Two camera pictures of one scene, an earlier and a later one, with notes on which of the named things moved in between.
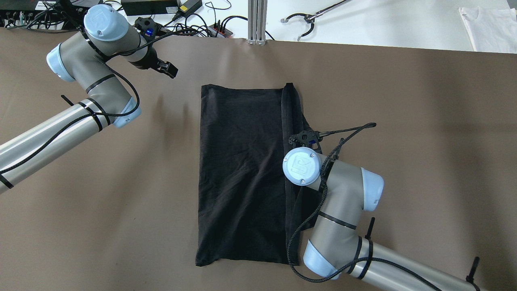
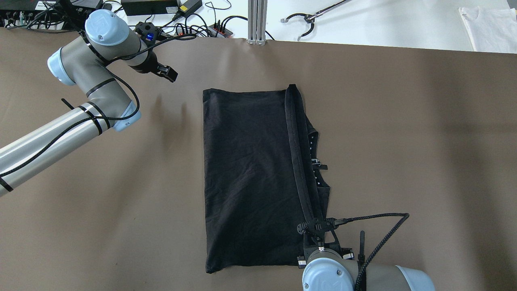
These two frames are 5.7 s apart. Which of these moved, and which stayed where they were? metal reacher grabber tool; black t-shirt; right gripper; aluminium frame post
Moved: right gripper
Stayed: black t-shirt; aluminium frame post; metal reacher grabber tool
